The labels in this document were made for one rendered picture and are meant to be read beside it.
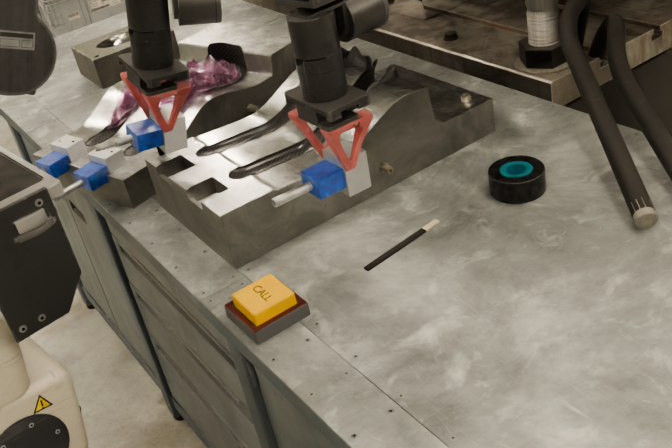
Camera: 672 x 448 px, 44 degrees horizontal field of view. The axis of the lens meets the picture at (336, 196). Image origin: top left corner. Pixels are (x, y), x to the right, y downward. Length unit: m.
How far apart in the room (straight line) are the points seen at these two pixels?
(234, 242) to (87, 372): 1.34
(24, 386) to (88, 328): 1.52
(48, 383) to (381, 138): 0.57
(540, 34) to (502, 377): 0.84
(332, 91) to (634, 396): 0.48
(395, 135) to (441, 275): 0.27
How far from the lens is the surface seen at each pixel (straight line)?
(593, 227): 1.16
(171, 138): 1.26
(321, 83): 1.01
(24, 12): 0.81
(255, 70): 1.63
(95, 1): 4.61
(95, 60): 1.95
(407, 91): 1.27
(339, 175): 1.07
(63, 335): 2.64
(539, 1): 1.61
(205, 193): 1.25
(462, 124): 1.36
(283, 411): 1.30
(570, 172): 1.28
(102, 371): 2.44
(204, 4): 1.18
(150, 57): 1.20
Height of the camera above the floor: 1.46
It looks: 30 degrees down
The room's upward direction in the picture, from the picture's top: 12 degrees counter-clockwise
